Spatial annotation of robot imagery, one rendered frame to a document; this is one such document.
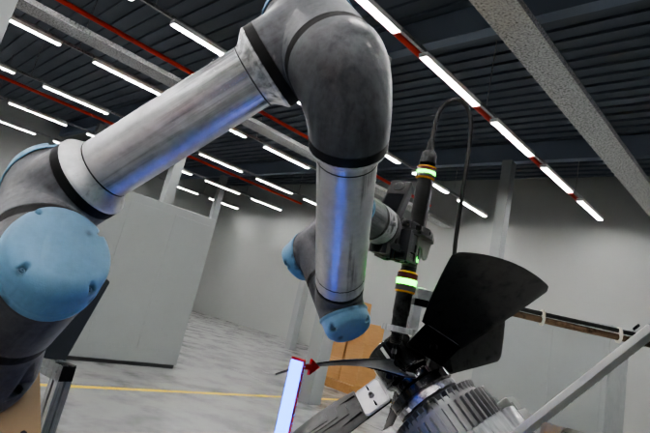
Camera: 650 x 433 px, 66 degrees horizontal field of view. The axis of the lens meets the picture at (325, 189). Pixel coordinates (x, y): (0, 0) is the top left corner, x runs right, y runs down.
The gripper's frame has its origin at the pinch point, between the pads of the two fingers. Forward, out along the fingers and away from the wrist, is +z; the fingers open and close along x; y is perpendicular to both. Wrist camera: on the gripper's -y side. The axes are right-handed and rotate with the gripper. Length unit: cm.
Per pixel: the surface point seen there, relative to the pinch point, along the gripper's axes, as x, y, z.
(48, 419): -52, 51, -40
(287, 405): 0, 34, -39
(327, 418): -14.3, 42.5, 0.0
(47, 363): -57, 41, -41
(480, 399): 17.1, 30.0, 1.4
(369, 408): -5.0, 37.7, 0.7
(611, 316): -18, -92, 1247
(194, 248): -525, -21, 431
